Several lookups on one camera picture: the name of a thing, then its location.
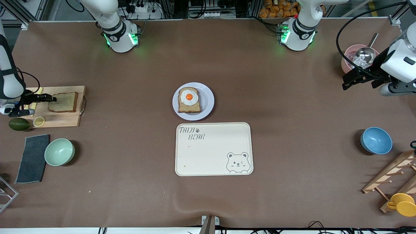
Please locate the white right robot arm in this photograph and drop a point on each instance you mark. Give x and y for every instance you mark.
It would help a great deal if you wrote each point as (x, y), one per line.
(118, 39)

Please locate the orange snack pile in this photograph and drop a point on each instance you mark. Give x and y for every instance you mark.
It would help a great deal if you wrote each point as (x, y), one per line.
(276, 9)

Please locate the cream bear print tray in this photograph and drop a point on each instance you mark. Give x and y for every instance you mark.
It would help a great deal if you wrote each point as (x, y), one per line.
(211, 152)

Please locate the brown table mat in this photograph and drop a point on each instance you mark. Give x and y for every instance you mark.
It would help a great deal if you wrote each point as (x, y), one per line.
(130, 195)

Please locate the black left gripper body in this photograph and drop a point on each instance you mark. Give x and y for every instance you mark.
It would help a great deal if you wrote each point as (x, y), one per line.
(377, 71)

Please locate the mint green bowl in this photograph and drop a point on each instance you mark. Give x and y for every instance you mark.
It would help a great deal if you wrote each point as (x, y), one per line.
(58, 152)

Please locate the clear ice cube pile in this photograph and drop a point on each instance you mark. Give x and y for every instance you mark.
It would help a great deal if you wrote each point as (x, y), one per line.
(357, 61)

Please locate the dark grey cloth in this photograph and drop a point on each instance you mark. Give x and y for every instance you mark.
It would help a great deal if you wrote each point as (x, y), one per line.
(32, 159)

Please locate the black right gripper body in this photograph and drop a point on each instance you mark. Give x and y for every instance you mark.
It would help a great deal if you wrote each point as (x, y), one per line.
(28, 97)

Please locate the blue bowl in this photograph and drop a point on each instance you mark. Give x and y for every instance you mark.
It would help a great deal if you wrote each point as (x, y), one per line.
(377, 141)

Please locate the white power strip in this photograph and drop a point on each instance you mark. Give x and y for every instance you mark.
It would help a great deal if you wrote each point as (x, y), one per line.
(146, 13)
(214, 14)

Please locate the aluminium frame profile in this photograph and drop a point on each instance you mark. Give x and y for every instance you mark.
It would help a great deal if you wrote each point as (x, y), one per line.
(23, 25)
(395, 21)

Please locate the lavender round plate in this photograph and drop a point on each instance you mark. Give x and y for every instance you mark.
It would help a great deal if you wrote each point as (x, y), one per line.
(208, 97)

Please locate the yellow plastic knife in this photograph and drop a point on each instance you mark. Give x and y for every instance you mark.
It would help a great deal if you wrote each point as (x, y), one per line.
(39, 91)

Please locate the yellow cup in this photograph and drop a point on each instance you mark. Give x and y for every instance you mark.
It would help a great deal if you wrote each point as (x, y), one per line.
(404, 206)

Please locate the brown bread slice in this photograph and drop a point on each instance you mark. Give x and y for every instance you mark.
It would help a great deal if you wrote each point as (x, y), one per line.
(190, 109)
(65, 102)

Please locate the lemon slice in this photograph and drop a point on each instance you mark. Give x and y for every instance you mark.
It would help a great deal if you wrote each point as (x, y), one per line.
(39, 122)

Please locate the pink bowl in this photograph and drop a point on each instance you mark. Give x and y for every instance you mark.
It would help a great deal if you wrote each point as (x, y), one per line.
(344, 63)

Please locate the wooden cutting board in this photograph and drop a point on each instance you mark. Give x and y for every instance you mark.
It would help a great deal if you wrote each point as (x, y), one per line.
(61, 118)

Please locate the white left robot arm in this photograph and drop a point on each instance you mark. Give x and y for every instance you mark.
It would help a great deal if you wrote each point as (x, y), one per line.
(300, 35)

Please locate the fried egg toy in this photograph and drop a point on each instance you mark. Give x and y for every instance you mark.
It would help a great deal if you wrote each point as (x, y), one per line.
(189, 97)

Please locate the dark green avocado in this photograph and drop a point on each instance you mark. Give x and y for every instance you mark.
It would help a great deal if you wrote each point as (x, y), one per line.
(19, 124)

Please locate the wooden drying rack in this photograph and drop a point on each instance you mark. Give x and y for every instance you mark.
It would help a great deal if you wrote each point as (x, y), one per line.
(390, 169)

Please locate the metal scoop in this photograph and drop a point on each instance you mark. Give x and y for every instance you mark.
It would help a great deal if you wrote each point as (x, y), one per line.
(365, 55)

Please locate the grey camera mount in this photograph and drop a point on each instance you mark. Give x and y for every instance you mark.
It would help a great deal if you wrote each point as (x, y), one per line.
(209, 226)

